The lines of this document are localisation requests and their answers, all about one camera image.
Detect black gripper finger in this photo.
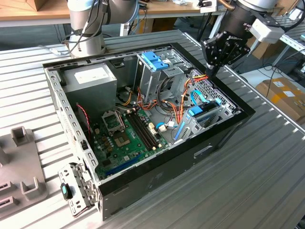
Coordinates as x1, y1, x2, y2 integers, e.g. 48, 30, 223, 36
214, 40, 251, 77
201, 32, 226, 77

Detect orange red yellow power wire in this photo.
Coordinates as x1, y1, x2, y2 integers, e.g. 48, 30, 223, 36
173, 73, 210, 125

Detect blue data wire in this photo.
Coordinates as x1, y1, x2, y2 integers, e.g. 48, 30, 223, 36
190, 90, 211, 106

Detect hard disk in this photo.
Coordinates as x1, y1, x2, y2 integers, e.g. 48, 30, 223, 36
174, 98, 224, 143

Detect metal disk bay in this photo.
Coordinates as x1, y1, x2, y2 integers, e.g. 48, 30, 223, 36
173, 96, 241, 145

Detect black stand pole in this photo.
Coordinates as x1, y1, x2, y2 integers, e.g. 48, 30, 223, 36
197, 13, 213, 42

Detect cardboard box under desk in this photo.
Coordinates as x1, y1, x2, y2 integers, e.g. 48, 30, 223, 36
251, 42, 289, 60

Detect blue plastic drive latch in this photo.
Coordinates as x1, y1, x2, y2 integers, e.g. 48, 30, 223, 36
141, 52, 171, 72

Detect metal slat side table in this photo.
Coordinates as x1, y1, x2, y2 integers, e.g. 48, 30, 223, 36
271, 16, 305, 70

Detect wooden desk white legs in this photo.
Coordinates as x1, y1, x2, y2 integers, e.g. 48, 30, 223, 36
139, 0, 285, 46

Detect metal drive cage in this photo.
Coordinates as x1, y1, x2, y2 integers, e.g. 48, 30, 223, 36
133, 51, 191, 105

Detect cardboard box with labels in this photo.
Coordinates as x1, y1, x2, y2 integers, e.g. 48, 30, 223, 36
256, 77, 305, 125

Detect black RAM slot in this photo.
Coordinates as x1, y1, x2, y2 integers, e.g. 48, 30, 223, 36
132, 113, 156, 149
126, 115, 151, 152
129, 114, 153, 151
135, 112, 160, 148

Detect metal socket cover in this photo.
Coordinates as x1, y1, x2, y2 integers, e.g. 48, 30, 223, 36
101, 110, 126, 133

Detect green motherboard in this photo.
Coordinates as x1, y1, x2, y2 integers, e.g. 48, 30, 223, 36
91, 108, 171, 181

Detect grey power supply unit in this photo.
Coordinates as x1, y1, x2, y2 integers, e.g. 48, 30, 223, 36
62, 63, 118, 120

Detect open black PC case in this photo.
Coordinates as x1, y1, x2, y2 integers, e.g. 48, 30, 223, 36
42, 42, 256, 221

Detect blue expansion slot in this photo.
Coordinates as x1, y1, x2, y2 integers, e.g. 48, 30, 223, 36
104, 154, 142, 176

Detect brown box on desk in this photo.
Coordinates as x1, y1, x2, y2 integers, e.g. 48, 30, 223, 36
25, 0, 50, 12

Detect black teal latch clip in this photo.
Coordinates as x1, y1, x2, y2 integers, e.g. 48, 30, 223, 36
60, 182, 73, 199

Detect grey parts rack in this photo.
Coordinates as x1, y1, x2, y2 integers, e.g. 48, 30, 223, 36
0, 127, 48, 219

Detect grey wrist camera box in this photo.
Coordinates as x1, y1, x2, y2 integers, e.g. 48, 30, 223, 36
249, 18, 285, 43

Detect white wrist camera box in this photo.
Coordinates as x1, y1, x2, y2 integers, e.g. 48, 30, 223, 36
199, 0, 218, 14

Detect orange black wire bundle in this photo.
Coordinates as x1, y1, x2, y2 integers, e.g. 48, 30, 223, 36
137, 85, 186, 113

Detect white plug purple wire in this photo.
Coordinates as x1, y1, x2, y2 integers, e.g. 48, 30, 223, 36
164, 112, 178, 129

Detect short blue board wire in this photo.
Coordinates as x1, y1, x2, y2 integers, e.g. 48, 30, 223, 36
154, 122, 168, 132

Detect yellow orange supply wires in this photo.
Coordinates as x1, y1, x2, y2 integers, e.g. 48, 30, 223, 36
118, 86, 134, 106

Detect red black fan wire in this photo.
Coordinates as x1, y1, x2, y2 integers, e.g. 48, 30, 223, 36
75, 102, 93, 143

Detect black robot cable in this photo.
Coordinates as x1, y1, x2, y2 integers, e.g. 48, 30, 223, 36
49, 0, 108, 57

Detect metal expansion slot bracket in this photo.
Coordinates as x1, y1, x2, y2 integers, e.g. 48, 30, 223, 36
58, 162, 101, 218

